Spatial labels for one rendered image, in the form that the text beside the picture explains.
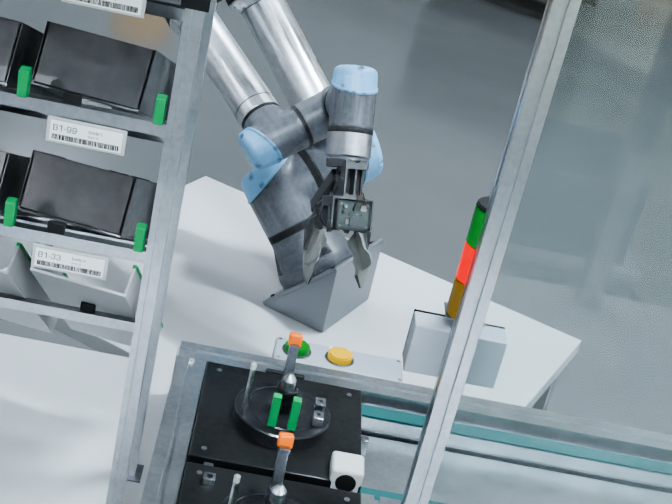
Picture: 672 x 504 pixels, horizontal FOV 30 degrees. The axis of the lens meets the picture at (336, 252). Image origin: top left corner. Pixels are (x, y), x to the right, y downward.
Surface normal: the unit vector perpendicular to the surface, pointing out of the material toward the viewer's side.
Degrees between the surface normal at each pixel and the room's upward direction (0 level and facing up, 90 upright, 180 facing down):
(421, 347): 90
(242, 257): 0
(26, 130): 0
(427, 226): 0
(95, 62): 65
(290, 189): 60
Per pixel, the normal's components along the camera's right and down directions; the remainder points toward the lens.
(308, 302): -0.48, 0.30
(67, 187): -0.08, 0.00
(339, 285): 0.85, 0.38
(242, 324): 0.21, -0.87
